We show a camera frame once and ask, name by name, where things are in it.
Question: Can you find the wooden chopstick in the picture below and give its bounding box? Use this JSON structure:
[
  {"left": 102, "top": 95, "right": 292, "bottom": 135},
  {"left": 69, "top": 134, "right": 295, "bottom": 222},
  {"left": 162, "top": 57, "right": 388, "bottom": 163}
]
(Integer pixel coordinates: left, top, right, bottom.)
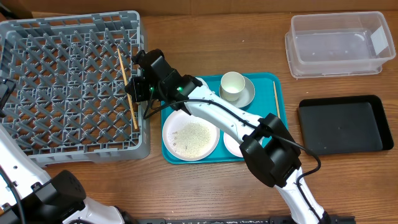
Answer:
[
  {"left": 117, "top": 49, "right": 139, "bottom": 129},
  {"left": 273, "top": 82, "right": 280, "bottom": 118}
]

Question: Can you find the cream paper cup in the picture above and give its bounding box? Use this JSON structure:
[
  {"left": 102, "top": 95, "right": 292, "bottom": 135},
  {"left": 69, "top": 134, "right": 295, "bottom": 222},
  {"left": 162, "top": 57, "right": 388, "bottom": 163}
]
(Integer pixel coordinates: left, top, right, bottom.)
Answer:
[{"left": 220, "top": 72, "right": 246, "bottom": 101}]

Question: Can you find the grey saucer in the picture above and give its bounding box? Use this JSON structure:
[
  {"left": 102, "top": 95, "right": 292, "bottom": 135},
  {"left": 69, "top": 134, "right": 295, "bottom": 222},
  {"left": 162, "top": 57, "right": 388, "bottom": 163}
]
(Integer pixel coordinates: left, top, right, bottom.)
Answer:
[{"left": 219, "top": 76, "right": 255, "bottom": 108}]

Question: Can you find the small pink bowl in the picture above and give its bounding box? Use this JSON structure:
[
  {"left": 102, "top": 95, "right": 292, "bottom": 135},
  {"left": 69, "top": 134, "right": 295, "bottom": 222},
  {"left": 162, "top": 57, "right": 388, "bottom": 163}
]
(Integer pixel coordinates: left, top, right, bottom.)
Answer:
[{"left": 223, "top": 133, "right": 243, "bottom": 157}]

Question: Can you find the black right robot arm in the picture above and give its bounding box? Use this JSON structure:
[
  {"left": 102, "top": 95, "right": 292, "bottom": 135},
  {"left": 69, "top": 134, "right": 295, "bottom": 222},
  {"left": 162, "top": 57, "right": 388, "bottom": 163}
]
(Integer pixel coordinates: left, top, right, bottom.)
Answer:
[{"left": 125, "top": 49, "right": 331, "bottom": 223}]

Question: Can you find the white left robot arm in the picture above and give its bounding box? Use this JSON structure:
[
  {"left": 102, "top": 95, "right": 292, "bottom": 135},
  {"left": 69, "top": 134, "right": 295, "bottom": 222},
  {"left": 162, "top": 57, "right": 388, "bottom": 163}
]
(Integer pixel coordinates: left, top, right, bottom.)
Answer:
[{"left": 1, "top": 127, "right": 135, "bottom": 224}]

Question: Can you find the large white plate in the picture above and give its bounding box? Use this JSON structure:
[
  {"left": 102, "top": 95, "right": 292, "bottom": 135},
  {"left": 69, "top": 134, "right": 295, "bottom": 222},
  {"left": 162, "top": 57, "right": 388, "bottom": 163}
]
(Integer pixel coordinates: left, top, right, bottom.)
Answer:
[{"left": 162, "top": 110, "right": 220, "bottom": 162}]

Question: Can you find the teal serving tray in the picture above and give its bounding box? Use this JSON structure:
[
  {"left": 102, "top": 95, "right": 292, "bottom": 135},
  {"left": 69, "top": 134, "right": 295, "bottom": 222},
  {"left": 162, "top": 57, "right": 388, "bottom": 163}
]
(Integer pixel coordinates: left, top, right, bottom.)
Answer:
[{"left": 161, "top": 73, "right": 287, "bottom": 164}]

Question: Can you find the grey plastic dish rack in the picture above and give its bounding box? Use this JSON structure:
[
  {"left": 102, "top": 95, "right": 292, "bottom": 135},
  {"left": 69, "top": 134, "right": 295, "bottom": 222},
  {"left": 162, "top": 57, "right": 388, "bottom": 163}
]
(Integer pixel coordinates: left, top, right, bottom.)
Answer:
[{"left": 1, "top": 11, "right": 150, "bottom": 167}]

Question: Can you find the clear plastic bin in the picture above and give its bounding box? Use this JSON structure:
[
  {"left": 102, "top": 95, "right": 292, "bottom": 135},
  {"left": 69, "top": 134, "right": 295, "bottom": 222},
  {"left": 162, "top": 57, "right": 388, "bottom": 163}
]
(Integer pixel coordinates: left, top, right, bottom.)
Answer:
[{"left": 285, "top": 11, "right": 396, "bottom": 78}]

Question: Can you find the black tray bin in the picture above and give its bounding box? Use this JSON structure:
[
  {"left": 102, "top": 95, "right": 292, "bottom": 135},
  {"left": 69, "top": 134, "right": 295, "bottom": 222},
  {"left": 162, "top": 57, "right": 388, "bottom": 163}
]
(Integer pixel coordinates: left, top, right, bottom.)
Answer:
[{"left": 297, "top": 95, "right": 394, "bottom": 155}]

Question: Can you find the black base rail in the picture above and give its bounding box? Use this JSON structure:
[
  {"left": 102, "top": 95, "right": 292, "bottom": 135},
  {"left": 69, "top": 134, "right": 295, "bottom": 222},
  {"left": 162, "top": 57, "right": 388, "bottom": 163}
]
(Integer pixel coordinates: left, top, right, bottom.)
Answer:
[{"left": 136, "top": 215, "right": 355, "bottom": 224}]

